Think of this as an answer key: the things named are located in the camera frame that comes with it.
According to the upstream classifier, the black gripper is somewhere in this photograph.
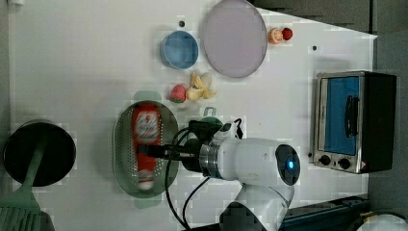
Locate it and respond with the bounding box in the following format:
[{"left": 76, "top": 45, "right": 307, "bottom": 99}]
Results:
[{"left": 138, "top": 120, "right": 222, "bottom": 172}]

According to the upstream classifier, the red ketchup bottle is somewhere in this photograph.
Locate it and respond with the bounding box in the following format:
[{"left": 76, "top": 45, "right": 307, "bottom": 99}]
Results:
[{"left": 132, "top": 104, "right": 162, "bottom": 191}]

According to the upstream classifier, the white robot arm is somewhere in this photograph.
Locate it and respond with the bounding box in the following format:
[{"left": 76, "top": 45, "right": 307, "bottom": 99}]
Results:
[{"left": 137, "top": 120, "right": 300, "bottom": 231}]

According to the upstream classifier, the green perforated strainer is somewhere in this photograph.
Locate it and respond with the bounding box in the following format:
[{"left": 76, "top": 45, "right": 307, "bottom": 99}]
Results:
[{"left": 113, "top": 90, "right": 178, "bottom": 209}]

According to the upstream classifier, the toy strawberry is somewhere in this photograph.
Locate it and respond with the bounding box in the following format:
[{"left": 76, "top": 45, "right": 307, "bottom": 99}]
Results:
[{"left": 170, "top": 85, "right": 186, "bottom": 103}]

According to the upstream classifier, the black round pot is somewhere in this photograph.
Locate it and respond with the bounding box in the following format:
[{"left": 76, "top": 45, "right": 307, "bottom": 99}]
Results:
[{"left": 3, "top": 119, "right": 76, "bottom": 187}]

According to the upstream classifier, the blue bowl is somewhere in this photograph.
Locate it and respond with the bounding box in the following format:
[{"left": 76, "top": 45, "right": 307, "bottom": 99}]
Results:
[{"left": 160, "top": 31, "right": 199, "bottom": 69}]

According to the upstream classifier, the lilac round plate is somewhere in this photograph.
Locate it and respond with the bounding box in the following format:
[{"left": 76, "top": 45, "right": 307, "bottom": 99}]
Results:
[{"left": 202, "top": 0, "right": 268, "bottom": 78}]

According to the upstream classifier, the green spatula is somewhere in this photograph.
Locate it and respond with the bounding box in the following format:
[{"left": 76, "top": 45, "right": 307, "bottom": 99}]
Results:
[{"left": 0, "top": 140, "right": 46, "bottom": 231}]

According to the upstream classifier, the toy orange half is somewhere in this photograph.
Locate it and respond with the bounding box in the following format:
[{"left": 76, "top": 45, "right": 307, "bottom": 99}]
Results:
[{"left": 268, "top": 28, "right": 283, "bottom": 44}]

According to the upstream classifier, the small red toy fruit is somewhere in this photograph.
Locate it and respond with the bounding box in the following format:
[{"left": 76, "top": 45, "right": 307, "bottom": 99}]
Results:
[{"left": 282, "top": 28, "right": 293, "bottom": 40}]

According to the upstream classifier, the black toaster oven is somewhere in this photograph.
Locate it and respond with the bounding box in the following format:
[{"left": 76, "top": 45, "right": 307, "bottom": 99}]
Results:
[{"left": 313, "top": 71, "right": 396, "bottom": 174}]

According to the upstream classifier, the green cup with handle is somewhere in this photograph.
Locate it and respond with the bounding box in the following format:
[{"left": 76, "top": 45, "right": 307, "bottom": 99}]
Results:
[{"left": 197, "top": 107, "right": 223, "bottom": 126}]

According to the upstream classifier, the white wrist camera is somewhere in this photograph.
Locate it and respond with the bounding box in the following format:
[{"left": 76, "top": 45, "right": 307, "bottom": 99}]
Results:
[{"left": 213, "top": 122, "right": 236, "bottom": 141}]

